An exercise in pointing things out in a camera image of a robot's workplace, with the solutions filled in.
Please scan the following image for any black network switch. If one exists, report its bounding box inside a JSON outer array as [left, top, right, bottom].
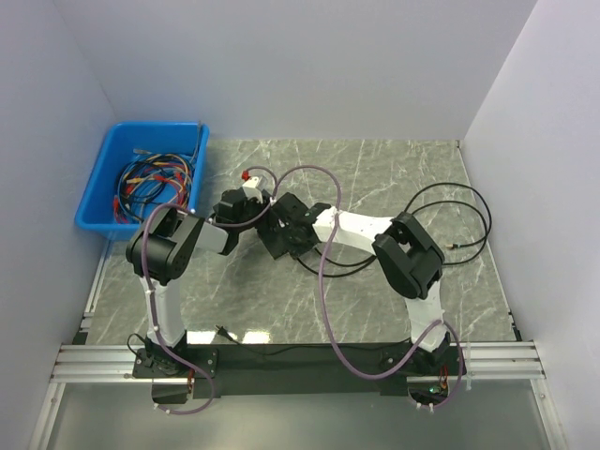
[[256, 223, 320, 260]]

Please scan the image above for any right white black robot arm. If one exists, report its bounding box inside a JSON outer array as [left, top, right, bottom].
[[266, 193, 456, 381]]

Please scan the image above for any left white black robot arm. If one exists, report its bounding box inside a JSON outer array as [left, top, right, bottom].
[[126, 187, 271, 377]]

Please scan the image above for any blue plastic bin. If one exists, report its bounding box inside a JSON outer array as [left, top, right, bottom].
[[75, 121, 210, 241]]

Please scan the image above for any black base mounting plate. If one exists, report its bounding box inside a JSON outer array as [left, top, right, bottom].
[[132, 341, 467, 404]]

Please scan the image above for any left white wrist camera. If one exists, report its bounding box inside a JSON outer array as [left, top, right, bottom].
[[241, 171, 269, 204]]

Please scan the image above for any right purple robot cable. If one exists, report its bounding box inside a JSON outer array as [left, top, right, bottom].
[[276, 166, 470, 413]]

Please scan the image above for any bundle of coloured cables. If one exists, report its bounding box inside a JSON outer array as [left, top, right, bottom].
[[111, 147, 198, 226]]

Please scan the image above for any aluminium rail frame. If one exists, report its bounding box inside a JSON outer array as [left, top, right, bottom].
[[27, 135, 571, 450]]

